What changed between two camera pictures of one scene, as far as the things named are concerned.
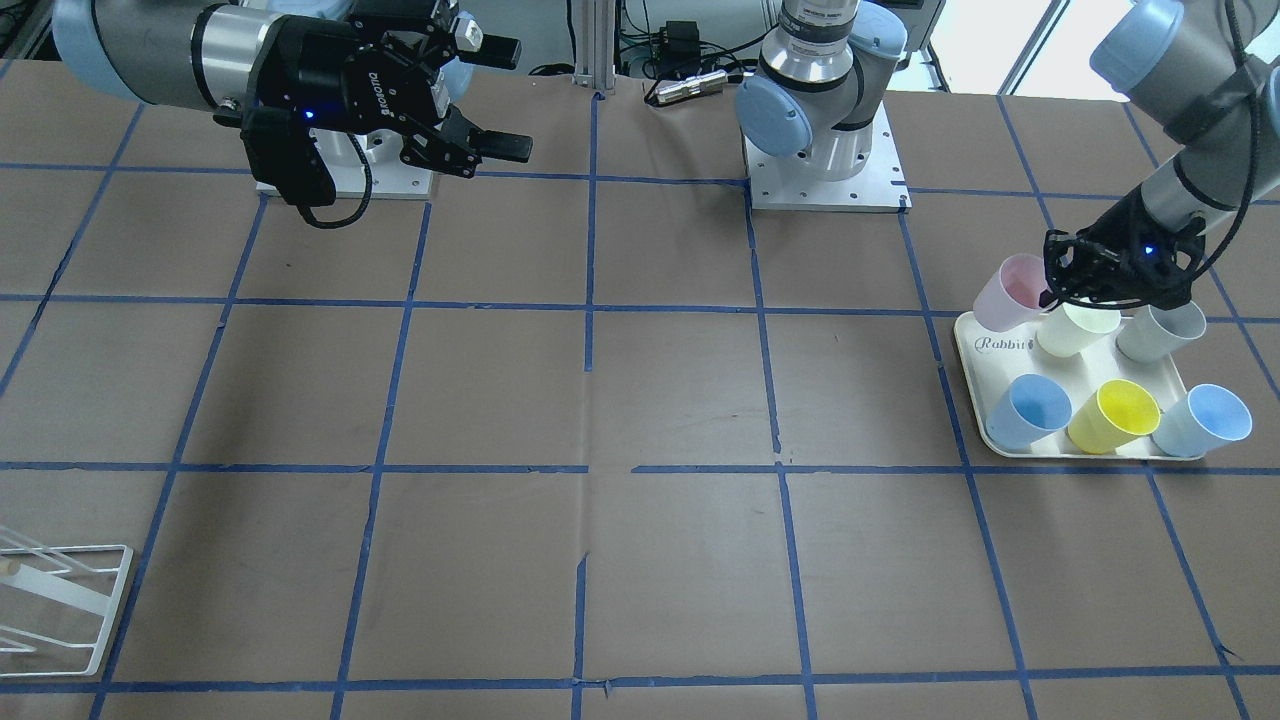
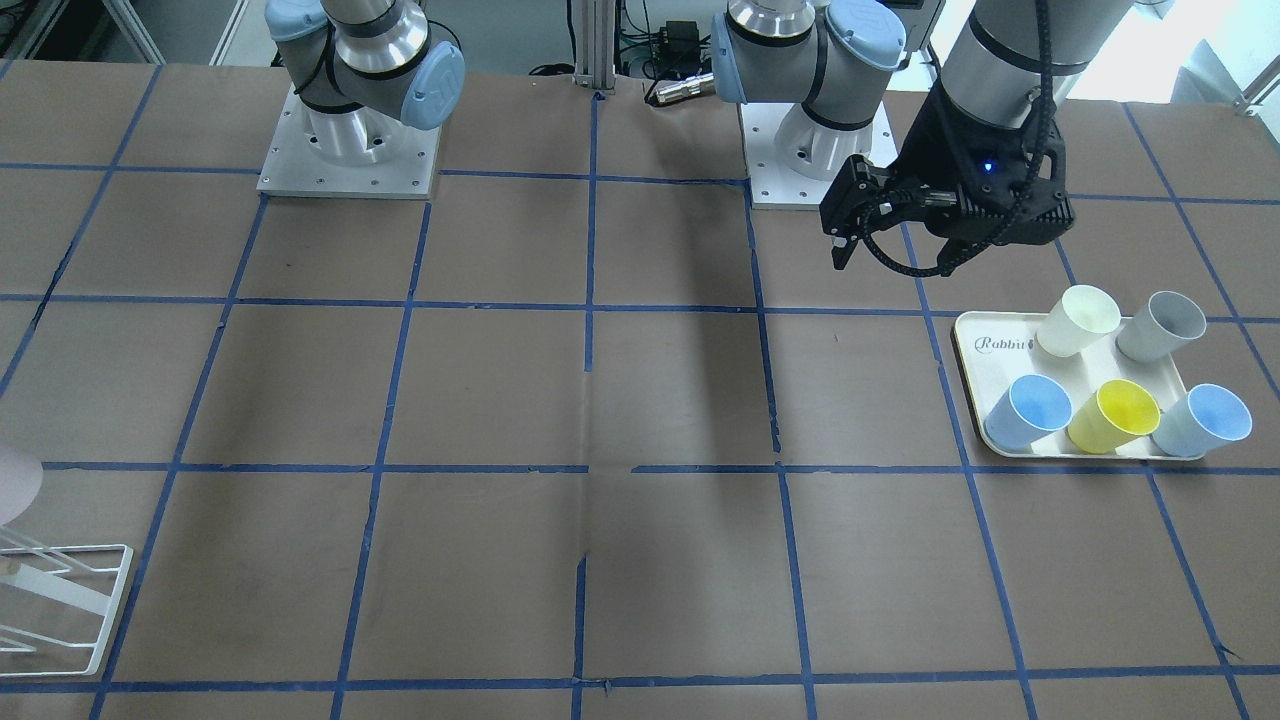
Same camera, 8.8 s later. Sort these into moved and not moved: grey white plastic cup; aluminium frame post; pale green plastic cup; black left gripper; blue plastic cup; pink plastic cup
Moved: pink plastic cup; black left gripper
Not moved: grey white plastic cup; blue plastic cup; pale green plastic cup; aluminium frame post
